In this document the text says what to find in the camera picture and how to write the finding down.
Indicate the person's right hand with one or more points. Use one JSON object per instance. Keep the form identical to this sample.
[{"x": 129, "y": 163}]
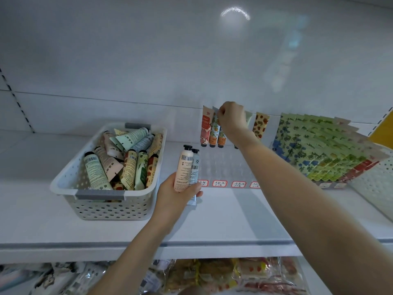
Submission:
[{"x": 236, "y": 123}]

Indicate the person's left hand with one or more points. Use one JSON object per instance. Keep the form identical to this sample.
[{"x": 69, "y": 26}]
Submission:
[{"x": 169, "y": 202}]

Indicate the teal orange floral hand cream tube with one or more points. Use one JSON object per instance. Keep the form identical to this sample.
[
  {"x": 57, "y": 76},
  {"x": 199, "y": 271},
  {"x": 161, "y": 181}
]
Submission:
[{"x": 222, "y": 139}]

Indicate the white red-label hand cream tube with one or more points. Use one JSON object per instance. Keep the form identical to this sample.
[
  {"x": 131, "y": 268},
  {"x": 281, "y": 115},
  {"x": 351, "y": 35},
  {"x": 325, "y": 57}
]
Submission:
[{"x": 183, "y": 169}]

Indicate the pile of pale hand cream tubes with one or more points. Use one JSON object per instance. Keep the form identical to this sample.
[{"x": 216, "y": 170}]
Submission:
[{"x": 126, "y": 159}]

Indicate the white perforated plastic basket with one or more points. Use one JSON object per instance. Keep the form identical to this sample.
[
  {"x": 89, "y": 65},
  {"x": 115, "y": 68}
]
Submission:
[
  {"x": 104, "y": 205},
  {"x": 377, "y": 187}
]

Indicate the row of hand cream tubes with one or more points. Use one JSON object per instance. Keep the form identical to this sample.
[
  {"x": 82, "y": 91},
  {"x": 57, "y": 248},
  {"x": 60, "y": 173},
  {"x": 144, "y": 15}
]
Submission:
[{"x": 313, "y": 144}]

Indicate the white metal shelf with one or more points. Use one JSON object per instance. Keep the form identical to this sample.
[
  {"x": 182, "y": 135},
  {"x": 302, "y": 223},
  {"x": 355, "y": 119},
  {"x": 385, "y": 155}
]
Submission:
[{"x": 61, "y": 212}]

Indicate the person's left forearm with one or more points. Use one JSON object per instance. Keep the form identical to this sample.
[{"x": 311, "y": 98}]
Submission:
[{"x": 135, "y": 261}]

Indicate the person's right forearm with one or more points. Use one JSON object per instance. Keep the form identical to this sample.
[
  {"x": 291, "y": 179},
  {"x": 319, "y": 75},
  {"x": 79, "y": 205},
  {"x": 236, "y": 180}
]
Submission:
[{"x": 319, "y": 212}]

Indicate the clear divider tray with labels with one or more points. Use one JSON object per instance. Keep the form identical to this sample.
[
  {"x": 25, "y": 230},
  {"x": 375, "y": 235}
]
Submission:
[{"x": 220, "y": 183}]

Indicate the pile of snack packets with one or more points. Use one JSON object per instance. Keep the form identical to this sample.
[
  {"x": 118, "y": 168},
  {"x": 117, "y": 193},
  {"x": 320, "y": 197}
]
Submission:
[{"x": 215, "y": 276}]

